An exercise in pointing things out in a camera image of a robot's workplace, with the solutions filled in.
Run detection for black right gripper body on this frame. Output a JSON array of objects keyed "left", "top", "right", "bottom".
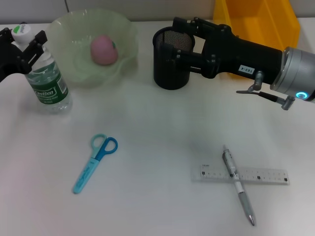
[{"left": 201, "top": 24, "right": 283, "bottom": 86}]

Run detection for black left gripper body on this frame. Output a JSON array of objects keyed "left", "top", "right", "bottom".
[{"left": 0, "top": 46, "right": 24, "bottom": 84}]

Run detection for black mesh pen holder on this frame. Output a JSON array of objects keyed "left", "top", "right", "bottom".
[{"left": 152, "top": 27, "right": 196, "bottom": 90}]

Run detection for clear plastic bottle green label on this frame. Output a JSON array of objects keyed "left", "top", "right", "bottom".
[{"left": 11, "top": 24, "right": 74, "bottom": 115}]

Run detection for pink peach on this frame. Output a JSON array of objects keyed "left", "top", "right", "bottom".
[{"left": 90, "top": 34, "right": 119, "bottom": 66}]

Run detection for blue scissors with sheath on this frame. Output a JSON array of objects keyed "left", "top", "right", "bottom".
[{"left": 72, "top": 133, "right": 119, "bottom": 195}]

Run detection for pale green glass fruit plate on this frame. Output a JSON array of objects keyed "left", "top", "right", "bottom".
[{"left": 46, "top": 9, "right": 139, "bottom": 88}]

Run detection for clear plastic ruler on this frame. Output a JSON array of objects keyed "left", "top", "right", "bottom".
[{"left": 191, "top": 164, "right": 291, "bottom": 186}]

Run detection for white grey ballpoint pen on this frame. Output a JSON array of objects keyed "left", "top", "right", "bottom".
[{"left": 221, "top": 145, "right": 256, "bottom": 227}]

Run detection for yellow plastic bin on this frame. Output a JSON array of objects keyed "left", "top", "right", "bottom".
[{"left": 213, "top": 0, "right": 301, "bottom": 79}]

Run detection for grey right arm cable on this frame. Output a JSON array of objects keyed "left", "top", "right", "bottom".
[{"left": 236, "top": 71, "right": 296, "bottom": 111}]

